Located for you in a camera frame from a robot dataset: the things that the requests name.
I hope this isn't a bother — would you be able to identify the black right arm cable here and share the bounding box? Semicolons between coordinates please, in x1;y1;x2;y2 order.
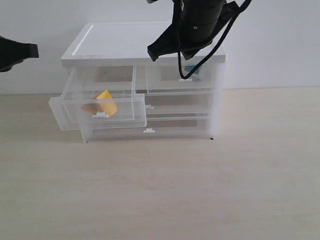
172;0;253;80

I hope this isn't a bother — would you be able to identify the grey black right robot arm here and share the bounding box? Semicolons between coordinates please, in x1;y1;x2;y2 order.
147;0;240;61

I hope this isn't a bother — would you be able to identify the white plastic drawer cabinet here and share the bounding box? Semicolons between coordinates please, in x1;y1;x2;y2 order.
61;21;227;137

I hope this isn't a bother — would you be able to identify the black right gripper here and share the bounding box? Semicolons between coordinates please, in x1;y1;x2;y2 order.
147;0;225;62

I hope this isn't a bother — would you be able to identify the yellow cheese wedge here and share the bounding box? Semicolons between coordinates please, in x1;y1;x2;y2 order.
81;89;118;118

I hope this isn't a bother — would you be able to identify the white bottle teal label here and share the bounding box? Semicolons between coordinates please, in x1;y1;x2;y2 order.
183;63;204;81

